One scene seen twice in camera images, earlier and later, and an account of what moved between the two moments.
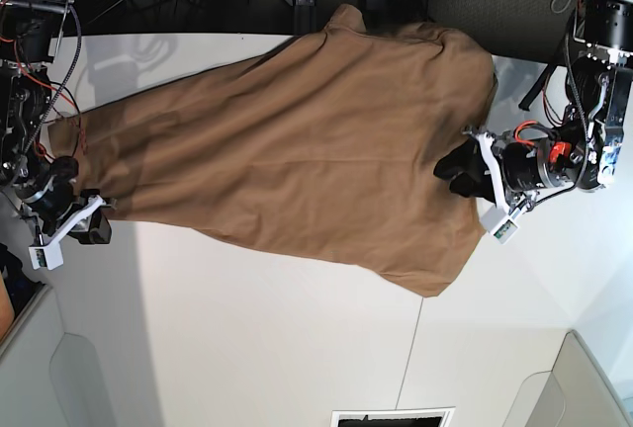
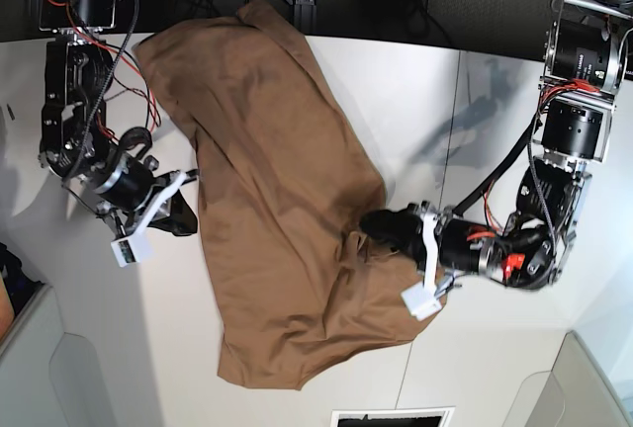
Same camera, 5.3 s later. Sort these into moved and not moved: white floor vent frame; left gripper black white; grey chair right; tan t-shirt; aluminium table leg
Moved: tan t-shirt; left gripper black white
Not moved: grey chair right; white floor vent frame; aluminium table leg
